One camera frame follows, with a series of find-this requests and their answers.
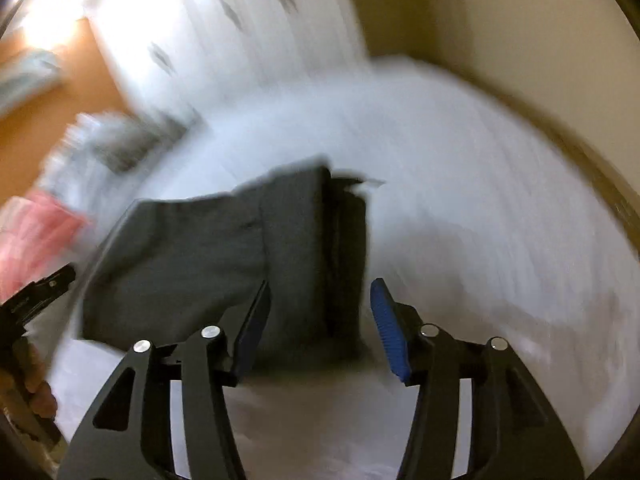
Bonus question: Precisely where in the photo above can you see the dark grey pants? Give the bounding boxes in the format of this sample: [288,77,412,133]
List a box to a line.
[80,162,367,368]

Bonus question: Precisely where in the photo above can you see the person's left hand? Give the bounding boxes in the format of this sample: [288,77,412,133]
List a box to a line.
[15,338,58,419]

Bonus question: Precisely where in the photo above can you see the coral pink towel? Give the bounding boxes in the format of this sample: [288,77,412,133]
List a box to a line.
[1,188,89,302]

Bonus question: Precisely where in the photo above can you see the grey blanket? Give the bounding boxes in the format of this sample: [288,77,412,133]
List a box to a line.
[35,110,202,214]

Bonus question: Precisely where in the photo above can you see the light blue butterfly bedsheet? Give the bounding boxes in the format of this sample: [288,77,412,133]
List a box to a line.
[50,61,639,479]

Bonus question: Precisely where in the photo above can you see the white panelled wardrobe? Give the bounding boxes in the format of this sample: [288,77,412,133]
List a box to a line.
[90,0,367,116]

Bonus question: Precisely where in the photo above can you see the teal feather wall picture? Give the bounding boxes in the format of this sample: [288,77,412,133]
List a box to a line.
[0,49,63,118]

